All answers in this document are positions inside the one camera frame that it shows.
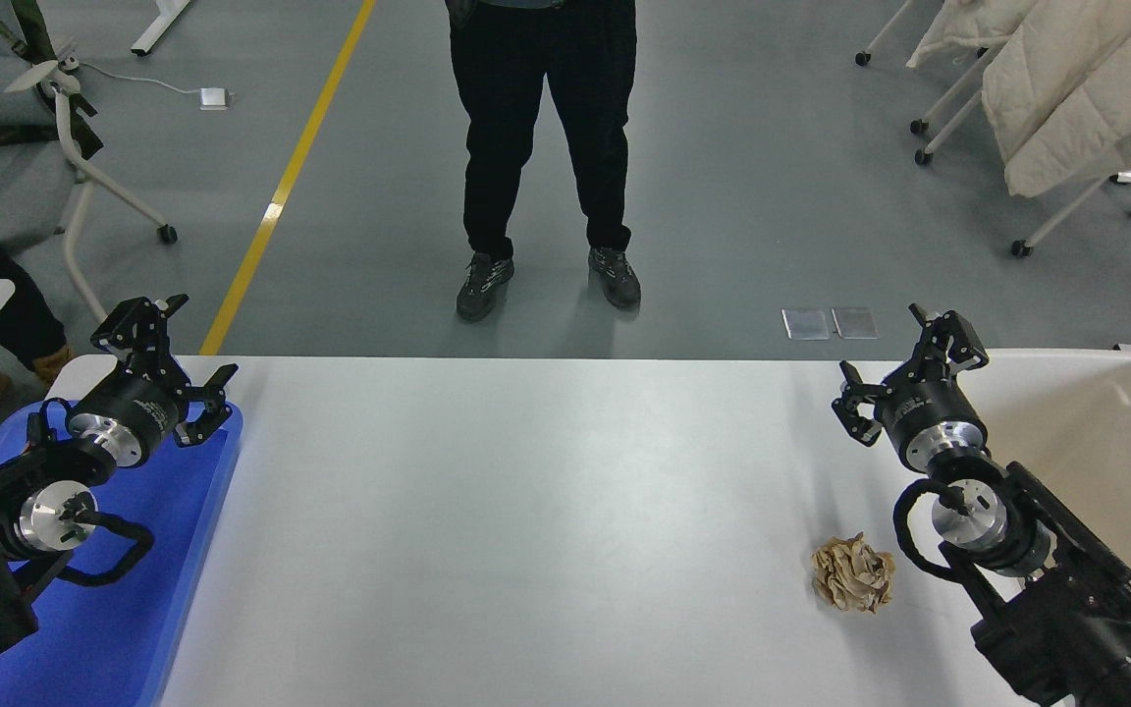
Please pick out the metal floor plate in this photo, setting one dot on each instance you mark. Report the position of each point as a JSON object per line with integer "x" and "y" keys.
{"x": 855, "y": 322}
{"x": 805, "y": 323}

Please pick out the white desk leg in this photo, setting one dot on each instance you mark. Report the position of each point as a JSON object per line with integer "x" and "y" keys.
{"x": 161, "y": 25}

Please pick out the large pale plastic bin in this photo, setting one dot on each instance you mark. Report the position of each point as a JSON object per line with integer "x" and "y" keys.
{"x": 1096, "y": 442}

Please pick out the dark green jacket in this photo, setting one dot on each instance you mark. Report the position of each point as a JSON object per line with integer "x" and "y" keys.
{"x": 35, "y": 25}

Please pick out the white power adapter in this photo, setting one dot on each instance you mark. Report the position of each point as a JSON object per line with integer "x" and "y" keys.
{"x": 214, "y": 97}

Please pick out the white chair frame with casters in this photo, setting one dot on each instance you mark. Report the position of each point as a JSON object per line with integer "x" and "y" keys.
{"x": 1019, "y": 247}
{"x": 919, "y": 126}
{"x": 922, "y": 157}

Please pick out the cream quilted jacket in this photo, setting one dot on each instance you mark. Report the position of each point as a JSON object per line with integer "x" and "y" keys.
{"x": 1056, "y": 69}
{"x": 968, "y": 25}
{"x": 1115, "y": 128}

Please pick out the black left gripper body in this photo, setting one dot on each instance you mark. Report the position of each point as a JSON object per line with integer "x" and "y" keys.
{"x": 138, "y": 401}

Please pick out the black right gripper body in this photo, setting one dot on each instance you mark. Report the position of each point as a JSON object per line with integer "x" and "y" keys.
{"x": 929, "y": 407}

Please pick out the tan paper ball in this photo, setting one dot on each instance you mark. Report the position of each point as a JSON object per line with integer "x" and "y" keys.
{"x": 852, "y": 574}

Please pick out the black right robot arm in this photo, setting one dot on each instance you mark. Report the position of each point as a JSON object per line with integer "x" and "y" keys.
{"x": 1066, "y": 609}

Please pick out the blue plastic tray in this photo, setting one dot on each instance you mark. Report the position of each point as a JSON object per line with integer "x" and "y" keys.
{"x": 134, "y": 628}

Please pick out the grey office chair white frame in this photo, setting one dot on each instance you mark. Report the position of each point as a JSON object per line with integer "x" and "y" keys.
{"x": 26, "y": 177}

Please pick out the person with grey sneakers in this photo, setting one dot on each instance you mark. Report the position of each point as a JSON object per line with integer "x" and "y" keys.
{"x": 526, "y": 118}

